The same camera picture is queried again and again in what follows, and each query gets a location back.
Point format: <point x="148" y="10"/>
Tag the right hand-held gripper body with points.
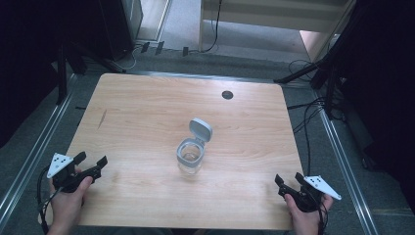
<point x="306" y="196"/>

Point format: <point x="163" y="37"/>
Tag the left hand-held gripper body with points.
<point x="63" y="178"/>

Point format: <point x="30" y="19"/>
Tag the clear jar with grey flip lid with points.
<point x="191" y="156"/>

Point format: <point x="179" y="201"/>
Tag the person's right hand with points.
<point x="305" y="218"/>

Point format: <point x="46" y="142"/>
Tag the person's left hand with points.
<point x="68" y="205"/>

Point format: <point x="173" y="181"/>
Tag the black metal stand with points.
<point x="62" y="75"/>

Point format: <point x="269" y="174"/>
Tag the dark round table grommet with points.
<point x="227" y="95"/>

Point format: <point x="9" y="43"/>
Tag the dark curtain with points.
<point x="23" y="65"/>
<point x="381" y="81"/>

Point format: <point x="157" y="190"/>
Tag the black tripod stand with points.
<point x="306" y="70"/>

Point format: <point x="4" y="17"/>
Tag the small black floor foot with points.
<point x="145" y="47"/>
<point x="185" y="51"/>
<point x="159" y="47"/>

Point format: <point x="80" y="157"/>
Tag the black cabinet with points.
<point x="120" y="26"/>

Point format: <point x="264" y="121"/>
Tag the metal floor rail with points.
<point x="345" y="163"/>
<point x="36" y="153"/>

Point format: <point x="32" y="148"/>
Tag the white furniture frame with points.
<point x="277" y="16"/>

